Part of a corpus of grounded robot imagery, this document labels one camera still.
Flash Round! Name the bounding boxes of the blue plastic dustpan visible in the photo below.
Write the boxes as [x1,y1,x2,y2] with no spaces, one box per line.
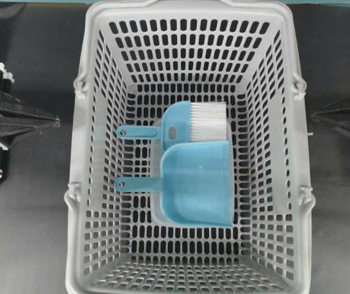
[114,140,234,227]

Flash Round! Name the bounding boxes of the blue hand brush white bristles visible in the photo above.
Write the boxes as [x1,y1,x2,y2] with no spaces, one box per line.
[116,101,227,151]

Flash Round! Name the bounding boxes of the grey plastic shopping basket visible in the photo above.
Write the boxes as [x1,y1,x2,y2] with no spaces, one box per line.
[64,1,315,293]

